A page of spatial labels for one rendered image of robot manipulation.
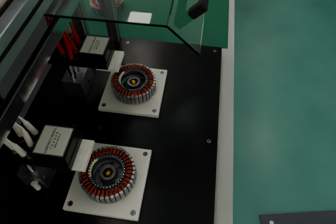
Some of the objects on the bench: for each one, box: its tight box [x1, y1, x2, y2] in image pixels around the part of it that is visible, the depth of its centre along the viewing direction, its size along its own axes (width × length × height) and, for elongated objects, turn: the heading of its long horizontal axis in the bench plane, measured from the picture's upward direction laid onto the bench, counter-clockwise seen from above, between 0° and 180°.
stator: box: [79, 146, 137, 204], centre depth 59 cm, size 11×11×4 cm
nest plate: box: [98, 65, 168, 118], centre depth 75 cm, size 15×15×1 cm
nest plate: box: [63, 143, 152, 222], centre depth 61 cm, size 15×15×1 cm
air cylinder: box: [17, 164, 57, 189], centre depth 60 cm, size 5×8×6 cm
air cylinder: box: [62, 66, 94, 97], centre depth 75 cm, size 5×8×6 cm
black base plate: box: [0, 32, 222, 224], centre depth 70 cm, size 47×64×2 cm
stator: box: [111, 63, 156, 105], centre depth 73 cm, size 11×11×4 cm
